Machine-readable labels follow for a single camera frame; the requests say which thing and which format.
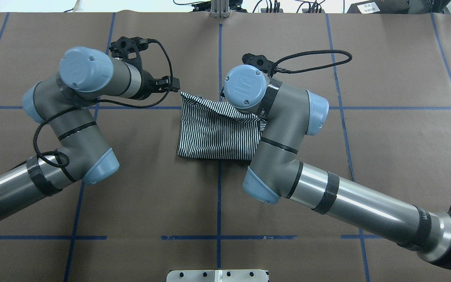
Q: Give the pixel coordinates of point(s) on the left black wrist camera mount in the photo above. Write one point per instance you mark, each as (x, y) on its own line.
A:
(128, 50)

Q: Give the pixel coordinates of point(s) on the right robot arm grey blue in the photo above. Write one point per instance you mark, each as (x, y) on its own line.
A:
(384, 171)

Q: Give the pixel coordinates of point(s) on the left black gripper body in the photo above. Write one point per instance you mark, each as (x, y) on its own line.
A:
(147, 88)

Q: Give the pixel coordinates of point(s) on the white camera post with base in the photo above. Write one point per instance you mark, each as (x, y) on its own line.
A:
(219, 275)

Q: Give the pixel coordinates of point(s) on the aluminium frame post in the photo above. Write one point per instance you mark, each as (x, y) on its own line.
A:
(220, 9)

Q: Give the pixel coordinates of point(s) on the blue white striped polo shirt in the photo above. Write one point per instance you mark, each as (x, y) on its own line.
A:
(216, 130)

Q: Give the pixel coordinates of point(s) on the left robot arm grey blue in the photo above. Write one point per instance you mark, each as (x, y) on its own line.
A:
(68, 144)

